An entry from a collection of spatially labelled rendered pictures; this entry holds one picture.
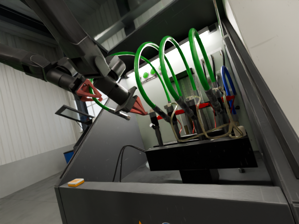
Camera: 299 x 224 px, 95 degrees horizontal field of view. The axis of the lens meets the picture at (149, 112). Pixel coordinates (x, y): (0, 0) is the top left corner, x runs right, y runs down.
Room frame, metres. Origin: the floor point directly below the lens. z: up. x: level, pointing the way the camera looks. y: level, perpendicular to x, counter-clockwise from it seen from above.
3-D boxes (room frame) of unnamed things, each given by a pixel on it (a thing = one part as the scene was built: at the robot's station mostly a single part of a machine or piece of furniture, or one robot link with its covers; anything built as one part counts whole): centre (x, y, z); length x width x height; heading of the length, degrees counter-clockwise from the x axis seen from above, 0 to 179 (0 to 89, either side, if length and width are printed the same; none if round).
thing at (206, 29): (0.78, -0.15, 1.43); 0.54 x 0.03 x 0.02; 57
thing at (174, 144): (0.49, -0.11, 0.91); 0.34 x 0.10 x 0.15; 57
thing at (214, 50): (0.65, -0.35, 1.20); 0.13 x 0.03 x 0.31; 57
